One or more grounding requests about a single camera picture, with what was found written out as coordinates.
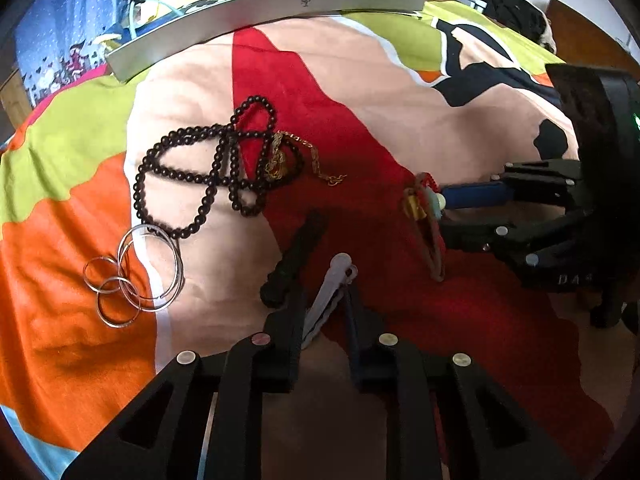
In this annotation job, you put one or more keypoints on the medium silver bangle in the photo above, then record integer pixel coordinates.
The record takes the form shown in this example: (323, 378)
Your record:
(117, 326)

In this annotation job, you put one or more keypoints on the blue dotted curtain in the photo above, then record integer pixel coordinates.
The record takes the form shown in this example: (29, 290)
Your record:
(65, 10)

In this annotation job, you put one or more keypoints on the grey jewelry box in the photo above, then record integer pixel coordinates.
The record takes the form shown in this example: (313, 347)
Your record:
(225, 25)

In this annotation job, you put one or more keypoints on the grey hair clip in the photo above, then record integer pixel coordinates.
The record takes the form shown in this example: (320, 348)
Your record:
(332, 280)

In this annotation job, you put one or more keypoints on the wooden headboard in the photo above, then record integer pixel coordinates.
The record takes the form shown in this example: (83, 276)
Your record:
(585, 40)

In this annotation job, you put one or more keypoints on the black cloth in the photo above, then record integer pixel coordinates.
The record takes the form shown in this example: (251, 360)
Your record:
(510, 10)

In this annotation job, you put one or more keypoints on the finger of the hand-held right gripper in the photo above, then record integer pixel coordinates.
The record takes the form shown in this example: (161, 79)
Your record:
(475, 195)
(480, 235)

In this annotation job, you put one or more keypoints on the colourful printed blanket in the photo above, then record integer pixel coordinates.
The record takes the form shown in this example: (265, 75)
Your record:
(325, 85)

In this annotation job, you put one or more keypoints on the small silver bangle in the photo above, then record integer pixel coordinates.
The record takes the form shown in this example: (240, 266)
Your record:
(85, 272)

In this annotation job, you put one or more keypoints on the large silver bangle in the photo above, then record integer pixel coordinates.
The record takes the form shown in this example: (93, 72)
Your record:
(175, 255)
(178, 285)

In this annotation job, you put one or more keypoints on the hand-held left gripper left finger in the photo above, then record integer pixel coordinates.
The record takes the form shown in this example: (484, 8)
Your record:
(290, 280)

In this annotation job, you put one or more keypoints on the wooden cabinet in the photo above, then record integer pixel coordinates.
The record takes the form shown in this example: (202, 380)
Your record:
(12, 100)

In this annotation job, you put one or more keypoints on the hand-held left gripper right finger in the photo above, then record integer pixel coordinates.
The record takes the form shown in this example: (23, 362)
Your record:
(352, 320)

